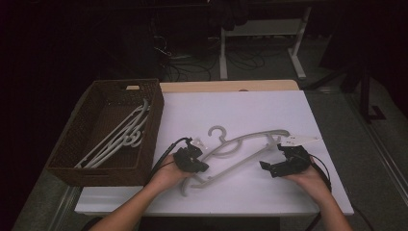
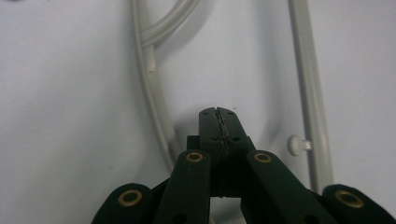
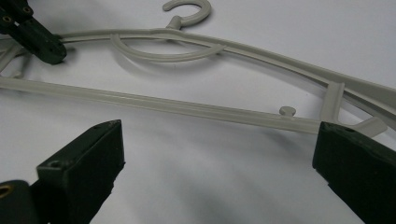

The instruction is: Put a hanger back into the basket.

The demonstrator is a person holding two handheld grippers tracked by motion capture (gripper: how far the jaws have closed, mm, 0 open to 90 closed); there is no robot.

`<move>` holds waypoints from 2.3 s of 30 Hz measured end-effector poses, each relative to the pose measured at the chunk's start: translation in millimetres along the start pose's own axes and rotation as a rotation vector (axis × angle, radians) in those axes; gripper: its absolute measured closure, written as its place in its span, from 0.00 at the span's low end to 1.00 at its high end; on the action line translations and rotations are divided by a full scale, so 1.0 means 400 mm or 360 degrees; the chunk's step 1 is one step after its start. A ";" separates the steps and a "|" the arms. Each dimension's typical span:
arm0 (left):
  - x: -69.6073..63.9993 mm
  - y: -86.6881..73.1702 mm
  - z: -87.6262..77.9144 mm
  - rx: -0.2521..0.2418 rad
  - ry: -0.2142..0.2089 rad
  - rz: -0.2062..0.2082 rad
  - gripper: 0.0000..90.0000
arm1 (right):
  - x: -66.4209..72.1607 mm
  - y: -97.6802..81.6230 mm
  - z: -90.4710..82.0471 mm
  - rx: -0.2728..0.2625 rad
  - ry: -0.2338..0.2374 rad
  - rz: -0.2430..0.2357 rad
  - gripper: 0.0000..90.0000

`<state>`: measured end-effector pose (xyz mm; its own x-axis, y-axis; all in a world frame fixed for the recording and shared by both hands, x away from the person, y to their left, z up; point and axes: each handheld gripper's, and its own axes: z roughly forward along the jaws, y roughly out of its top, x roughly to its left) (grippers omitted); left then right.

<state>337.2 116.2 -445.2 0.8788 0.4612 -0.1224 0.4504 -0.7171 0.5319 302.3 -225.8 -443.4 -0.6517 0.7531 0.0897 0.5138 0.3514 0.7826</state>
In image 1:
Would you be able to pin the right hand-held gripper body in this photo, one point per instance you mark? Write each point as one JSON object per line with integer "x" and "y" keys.
{"x": 295, "y": 160}

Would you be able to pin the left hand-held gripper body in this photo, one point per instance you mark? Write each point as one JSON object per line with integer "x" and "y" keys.
{"x": 187, "y": 160}

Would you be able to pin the brown wicker basket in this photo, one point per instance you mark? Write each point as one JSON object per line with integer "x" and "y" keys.
{"x": 73, "y": 150}

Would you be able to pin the person's left hand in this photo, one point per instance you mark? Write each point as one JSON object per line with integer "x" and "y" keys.
{"x": 170, "y": 174}

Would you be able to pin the person's right hand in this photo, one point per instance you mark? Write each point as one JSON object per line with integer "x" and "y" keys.
{"x": 309, "y": 181}

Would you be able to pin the black metal stand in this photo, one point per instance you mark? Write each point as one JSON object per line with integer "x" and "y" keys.
{"x": 365, "y": 93}

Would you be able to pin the dark cloth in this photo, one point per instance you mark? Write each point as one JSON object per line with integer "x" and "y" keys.
{"x": 229, "y": 14}

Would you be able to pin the metal floor rail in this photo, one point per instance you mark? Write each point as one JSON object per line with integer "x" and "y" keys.
{"x": 385, "y": 160}

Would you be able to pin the white metal desk frame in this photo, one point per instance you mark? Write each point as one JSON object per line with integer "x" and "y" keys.
{"x": 261, "y": 27}

